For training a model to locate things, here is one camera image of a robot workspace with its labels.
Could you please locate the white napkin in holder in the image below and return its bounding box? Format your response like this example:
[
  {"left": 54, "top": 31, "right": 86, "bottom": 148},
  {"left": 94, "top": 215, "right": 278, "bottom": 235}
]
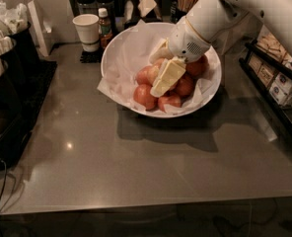
[{"left": 138, "top": 0, "right": 157, "bottom": 18}]

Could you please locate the white paper cup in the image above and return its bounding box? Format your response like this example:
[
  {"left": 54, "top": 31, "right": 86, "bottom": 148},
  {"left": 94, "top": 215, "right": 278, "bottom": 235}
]
[{"left": 73, "top": 14, "right": 100, "bottom": 52}]

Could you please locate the red apple front left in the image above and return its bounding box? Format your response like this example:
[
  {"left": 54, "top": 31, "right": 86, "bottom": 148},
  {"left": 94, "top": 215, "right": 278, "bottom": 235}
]
[{"left": 133, "top": 84, "right": 158, "bottom": 111}]

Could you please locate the white paper liner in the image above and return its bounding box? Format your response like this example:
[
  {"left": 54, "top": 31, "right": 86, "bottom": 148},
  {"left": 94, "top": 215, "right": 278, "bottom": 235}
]
[{"left": 97, "top": 19, "right": 221, "bottom": 115}]

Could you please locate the red apple front middle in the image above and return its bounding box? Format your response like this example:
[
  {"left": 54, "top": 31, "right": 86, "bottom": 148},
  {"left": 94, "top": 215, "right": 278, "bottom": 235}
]
[{"left": 158, "top": 93, "right": 182, "bottom": 112}]

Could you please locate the red apple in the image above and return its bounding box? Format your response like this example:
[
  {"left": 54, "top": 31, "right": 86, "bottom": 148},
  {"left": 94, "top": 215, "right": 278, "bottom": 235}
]
[
  {"left": 133, "top": 84, "right": 158, "bottom": 111},
  {"left": 135, "top": 66, "right": 150, "bottom": 85},
  {"left": 158, "top": 93, "right": 182, "bottom": 112},
  {"left": 185, "top": 55, "right": 209, "bottom": 77},
  {"left": 175, "top": 73, "right": 194, "bottom": 98}
]

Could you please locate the red apple back right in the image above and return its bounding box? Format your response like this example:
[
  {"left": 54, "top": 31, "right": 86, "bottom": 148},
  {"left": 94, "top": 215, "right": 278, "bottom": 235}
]
[{"left": 185, "top": 55, "right": 209, "bottom": 77}]

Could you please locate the red apple middle right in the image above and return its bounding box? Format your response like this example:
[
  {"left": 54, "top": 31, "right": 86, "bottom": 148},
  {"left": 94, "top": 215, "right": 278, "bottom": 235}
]
[{"left": 175, "top": 73, "right": 194, "bottom": 98}]

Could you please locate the white bowl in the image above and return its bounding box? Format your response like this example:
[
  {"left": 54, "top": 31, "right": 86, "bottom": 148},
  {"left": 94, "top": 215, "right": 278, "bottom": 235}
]
[{"left": 100, "top": 22, "right": 223, "bottom": 119}]

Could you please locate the red apple left middle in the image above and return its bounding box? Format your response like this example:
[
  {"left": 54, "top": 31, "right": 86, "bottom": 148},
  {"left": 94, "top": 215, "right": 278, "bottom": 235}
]
[{"left": 135, "top": 66, "right": 150, "bottom": 85}]

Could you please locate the black coaster mat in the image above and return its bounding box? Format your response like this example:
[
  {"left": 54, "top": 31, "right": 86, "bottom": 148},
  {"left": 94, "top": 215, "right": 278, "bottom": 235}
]
[{"left": 80, "top": 49, "right": 103, "bottom": 63}]

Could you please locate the black tray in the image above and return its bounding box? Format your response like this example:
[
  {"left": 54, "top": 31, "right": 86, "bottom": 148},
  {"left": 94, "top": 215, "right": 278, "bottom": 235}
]
[{"left": 0, "top": 60, "right": 57, "bottom": 171}]

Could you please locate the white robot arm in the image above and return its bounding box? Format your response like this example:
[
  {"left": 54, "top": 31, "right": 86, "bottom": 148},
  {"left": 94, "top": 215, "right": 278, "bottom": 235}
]
[{"left": 150, "top": 0, "right": 292, "bottom": 62}]

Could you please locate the black cable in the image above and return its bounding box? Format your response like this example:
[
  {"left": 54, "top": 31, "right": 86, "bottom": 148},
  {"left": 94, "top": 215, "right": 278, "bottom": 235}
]
[{"left": 0, "top": 155, "right": 8, "bottom": 237}]

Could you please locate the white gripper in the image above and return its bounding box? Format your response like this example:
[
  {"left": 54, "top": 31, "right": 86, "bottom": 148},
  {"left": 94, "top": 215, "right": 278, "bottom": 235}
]
[{"left": 149, "top": 16, "right": 210, "bottom": 98}]

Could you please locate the black cutlery holder middle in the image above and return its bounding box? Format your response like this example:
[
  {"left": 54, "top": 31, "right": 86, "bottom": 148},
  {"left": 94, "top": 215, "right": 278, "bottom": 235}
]
[{"left": 0, "top": 30, "right": 26, "bottom": 91}]

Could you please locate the small sauce bottle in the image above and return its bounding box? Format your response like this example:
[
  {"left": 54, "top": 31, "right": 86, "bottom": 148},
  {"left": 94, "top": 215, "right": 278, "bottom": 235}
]
[{"left": 98, "top": 8, "right": 113, "bottom": 49}]

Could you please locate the black condiment rack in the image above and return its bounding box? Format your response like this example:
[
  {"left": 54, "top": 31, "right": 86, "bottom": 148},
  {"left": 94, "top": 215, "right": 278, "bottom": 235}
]
[{"left": 239, "top": 34, "right": 292, "bottom": 136}]

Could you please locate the white napkin box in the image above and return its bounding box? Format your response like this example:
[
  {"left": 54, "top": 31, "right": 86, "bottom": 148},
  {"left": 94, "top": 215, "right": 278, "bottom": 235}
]
[{"left": 28, "top": 0, "right": 53, "bottom": 57}]

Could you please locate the black cutlery holder back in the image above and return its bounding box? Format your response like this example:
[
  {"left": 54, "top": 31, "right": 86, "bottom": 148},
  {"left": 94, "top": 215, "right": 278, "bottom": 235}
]
[{"left": 0, "top": 0, "right": 41, "bottom": 74}]

